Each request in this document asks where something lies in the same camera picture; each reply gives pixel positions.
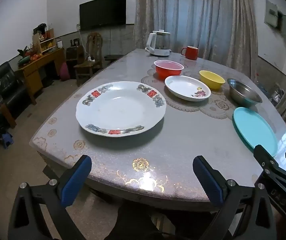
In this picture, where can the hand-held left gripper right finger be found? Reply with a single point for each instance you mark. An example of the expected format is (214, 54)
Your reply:
(208, 182)

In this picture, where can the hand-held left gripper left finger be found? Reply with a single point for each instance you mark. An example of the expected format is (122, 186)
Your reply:
(75, 182)

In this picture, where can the teal plastic plate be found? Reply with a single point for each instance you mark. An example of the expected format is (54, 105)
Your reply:
(254, 130)

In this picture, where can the stainless steel bowl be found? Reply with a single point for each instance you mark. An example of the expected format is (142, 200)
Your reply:
(244, 93)

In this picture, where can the large white patterned plate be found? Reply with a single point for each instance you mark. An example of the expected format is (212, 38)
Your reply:
(120, 107)

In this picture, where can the yellow plastic bowl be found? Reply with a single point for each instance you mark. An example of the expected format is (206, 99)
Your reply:
(211, 78)

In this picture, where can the white floral plate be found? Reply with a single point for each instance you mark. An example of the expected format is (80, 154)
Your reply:
(186, 87)

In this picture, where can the red plastic bowl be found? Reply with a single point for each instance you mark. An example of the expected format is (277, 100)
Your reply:
(169, 68)

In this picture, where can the blue plastic stool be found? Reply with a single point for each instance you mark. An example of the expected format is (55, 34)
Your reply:
(7, 140)

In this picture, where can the pink bag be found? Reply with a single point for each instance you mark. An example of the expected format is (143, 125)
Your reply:
(64, 72)

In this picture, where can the carved wooden chair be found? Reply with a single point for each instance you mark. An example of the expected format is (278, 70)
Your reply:
(87, 67)

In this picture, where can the black leather sofa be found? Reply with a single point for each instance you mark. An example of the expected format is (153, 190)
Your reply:
(5, 85)

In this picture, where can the wooden cabinet with clutter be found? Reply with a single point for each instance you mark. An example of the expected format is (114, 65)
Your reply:
(45, 62)

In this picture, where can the red mug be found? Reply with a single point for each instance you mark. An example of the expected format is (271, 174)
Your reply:
(190, 53)

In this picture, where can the dark small cabinet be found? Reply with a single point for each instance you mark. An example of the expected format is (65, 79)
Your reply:
(72, 53)

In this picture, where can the small wooden shelf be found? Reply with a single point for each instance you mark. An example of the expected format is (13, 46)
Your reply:
(46, 42)

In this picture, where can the white electric kettle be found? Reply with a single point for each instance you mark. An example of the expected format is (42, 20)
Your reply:
(158, 45)

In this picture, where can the wall electrical panel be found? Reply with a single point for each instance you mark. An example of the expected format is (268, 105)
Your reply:
(275, 15)

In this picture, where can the black wall television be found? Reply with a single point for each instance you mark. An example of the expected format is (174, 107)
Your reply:
(102, 11)

